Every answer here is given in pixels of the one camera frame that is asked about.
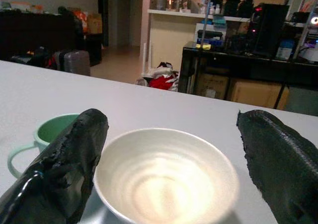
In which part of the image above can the blue and white canister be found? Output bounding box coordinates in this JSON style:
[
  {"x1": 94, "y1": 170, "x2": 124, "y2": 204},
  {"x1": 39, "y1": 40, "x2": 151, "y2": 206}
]
[{"x1": 275, "y1": 38, "x2": 296, "y2": 60}]

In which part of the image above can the black backpack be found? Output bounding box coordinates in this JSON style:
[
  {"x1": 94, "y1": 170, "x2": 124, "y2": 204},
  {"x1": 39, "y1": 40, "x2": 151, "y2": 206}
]
[{"x1": 9, "y1": 46, "x2": 58, "y2": 70}]

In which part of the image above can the dark sofa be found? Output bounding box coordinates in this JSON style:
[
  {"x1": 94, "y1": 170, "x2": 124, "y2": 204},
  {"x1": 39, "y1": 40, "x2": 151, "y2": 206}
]
[{"x1": 0, "y1": 9, "x2": 85, "y2": 61}]

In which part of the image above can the brown cardboard box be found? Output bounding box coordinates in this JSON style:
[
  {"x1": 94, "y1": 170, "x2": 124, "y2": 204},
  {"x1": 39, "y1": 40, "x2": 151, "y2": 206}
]
[
  {"x1": 196, "y1": 73, "x2": 230, "y2": 99},
  {"x1": 229, "y1": 77, "x2": 291, "y2": 109}
]

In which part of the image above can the black tool case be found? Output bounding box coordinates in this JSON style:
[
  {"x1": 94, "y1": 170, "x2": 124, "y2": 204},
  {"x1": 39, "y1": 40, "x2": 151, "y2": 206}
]
[{"x1": 196, "y1": 29, "x2": 223, "y2": 47}]

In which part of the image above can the shiny silver gift box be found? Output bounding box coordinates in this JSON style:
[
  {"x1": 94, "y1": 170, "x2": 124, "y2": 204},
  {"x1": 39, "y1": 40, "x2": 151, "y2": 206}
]
[{"x1": 165, "y1": 0, "x2": 190, "y2": 12}]

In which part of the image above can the white wall shelf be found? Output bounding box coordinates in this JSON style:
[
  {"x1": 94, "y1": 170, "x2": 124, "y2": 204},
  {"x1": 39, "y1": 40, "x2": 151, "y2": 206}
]
[{"x1": 147, "y1": 8, "x2": 251, "y2": 22}]

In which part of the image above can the brown paper bag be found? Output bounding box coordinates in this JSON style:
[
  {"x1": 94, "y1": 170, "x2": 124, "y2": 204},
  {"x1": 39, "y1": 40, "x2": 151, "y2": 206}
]
[{"x1": 85, "y1": 12, "x2": 103, "y2": 35}]

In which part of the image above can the mint green mug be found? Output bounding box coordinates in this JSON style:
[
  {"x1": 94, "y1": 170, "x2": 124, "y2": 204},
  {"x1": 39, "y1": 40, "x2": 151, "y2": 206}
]
[{"x1": 7, "y1": 113, "x2": 80, "y2": 179}]

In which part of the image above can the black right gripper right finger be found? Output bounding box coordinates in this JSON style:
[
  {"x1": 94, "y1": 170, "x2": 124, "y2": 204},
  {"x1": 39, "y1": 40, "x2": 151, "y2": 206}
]
[{"x1": 236, "y1": 109, "x2": 318, "y2": 224}]

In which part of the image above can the black computer tower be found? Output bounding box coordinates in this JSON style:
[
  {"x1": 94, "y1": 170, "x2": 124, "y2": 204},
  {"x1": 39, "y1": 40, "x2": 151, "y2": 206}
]
[{"x1": 250, "y1": 3, "x2": 290, "y2": 58}]

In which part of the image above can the grey hard-shell suitcase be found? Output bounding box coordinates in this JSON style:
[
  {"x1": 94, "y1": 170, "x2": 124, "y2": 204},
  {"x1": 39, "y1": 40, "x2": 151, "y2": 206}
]
[{"x1": 53, "y1": 49, "x2": 91, "y2": 76}]

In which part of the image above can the red and white clothes pile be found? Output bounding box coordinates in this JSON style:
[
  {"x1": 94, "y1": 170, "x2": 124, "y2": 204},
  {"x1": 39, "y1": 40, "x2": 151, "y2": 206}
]
[{"x1": 135, "y1": 62, "x2": 179, "y2": 92}]

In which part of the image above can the white ceramic bowl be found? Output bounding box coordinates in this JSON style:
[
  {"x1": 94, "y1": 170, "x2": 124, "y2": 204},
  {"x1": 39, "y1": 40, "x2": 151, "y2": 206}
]
[{"x1": 93, "y1": 127, "x2": 240, "y2": 224}]

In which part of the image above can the white wifi router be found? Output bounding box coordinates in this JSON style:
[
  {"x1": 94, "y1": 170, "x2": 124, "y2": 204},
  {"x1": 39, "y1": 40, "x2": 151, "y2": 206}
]
[{"x1": 140, "y1": 40, "x2": 159, "y2": 78}]

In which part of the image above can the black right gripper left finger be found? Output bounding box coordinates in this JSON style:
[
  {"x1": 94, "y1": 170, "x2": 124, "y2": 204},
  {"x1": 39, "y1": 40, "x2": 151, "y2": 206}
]
[{"x1": 0, "y1": 108, "x2": 109, "y2": 224}]

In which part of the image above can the black desk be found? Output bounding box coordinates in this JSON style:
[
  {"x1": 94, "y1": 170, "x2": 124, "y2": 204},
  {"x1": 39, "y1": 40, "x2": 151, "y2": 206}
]
[{"x1": 177, "y1": 41, "x2": 318, "y2": 110}]

